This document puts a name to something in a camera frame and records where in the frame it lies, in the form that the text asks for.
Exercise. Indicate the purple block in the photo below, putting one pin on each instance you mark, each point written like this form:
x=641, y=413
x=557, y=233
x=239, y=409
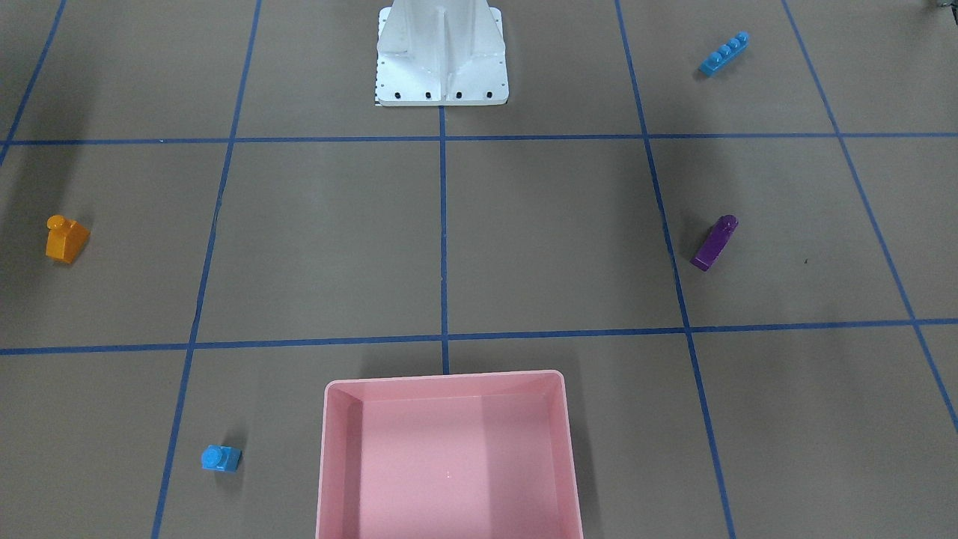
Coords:
x=715, y=242

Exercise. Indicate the orange block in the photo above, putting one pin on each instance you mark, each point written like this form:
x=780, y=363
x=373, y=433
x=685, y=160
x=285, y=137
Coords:
x=65, y=240

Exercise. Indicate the pink plastic box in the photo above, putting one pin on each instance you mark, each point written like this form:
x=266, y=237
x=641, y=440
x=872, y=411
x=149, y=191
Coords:
x=474, y=455

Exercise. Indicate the small blue block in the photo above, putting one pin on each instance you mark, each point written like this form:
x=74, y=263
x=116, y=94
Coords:
x=221, y=458

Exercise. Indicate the long blue studded block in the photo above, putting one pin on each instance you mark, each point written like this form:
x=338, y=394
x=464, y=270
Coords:
x=725, y=55

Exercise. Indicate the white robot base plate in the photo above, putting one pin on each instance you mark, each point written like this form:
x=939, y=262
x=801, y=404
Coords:
x=441, y=53

